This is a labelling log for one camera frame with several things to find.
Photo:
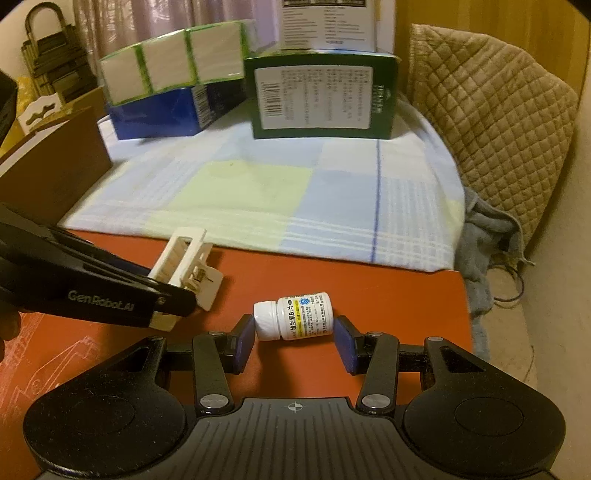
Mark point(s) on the yellow wooden panel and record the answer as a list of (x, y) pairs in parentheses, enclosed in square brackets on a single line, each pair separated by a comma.
[(461, 14)]

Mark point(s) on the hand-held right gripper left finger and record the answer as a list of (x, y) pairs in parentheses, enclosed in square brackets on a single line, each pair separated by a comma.
[(247, 344)]

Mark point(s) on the dark green carton box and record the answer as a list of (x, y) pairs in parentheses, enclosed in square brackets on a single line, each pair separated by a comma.
[(314, 97)]

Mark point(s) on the grey cloth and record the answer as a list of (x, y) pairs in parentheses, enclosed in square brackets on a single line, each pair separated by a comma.
[(480, 240)]

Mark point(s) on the white pill bottle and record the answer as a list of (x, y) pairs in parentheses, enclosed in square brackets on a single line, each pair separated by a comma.
[(304, 316)]

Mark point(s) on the pink patterned curtain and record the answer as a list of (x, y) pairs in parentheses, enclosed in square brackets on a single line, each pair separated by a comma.
[(138, 23)]

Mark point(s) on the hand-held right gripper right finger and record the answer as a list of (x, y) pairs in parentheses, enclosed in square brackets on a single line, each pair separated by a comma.
[(344, 346)]

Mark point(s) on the white product box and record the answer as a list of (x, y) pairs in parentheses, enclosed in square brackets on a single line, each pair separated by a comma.
[(323, 27)]

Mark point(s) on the brown cardboard carton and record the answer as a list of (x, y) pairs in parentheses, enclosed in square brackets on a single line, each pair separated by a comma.
[(78, 99)]

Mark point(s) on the black folding trolley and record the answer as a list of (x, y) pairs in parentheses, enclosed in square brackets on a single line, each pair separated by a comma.
[(55, 60)]

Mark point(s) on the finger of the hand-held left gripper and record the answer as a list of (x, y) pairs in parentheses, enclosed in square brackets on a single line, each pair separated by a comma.
[(27, 235)]

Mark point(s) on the beige quilted cover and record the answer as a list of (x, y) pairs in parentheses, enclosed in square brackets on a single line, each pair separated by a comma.
[(498, 129)]

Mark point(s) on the white hair claw clip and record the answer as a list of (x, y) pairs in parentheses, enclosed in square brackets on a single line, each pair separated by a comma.
[(184, 258)]

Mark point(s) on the red printed cardboard sheet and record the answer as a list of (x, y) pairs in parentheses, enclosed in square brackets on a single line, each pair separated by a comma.
[(369, 295)]

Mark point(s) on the brown storage box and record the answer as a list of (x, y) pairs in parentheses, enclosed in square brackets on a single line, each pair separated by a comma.
[(55, 175)]

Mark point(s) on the green white tissue pack bundle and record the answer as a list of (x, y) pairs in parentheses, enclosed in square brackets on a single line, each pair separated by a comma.
[(161, 64)]

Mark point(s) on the blue carton box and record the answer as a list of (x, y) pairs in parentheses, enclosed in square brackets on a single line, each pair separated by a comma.
[(157, 113)]

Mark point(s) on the blue green checked sheet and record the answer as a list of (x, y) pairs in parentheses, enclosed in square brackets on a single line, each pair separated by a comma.
[(277, 184)]

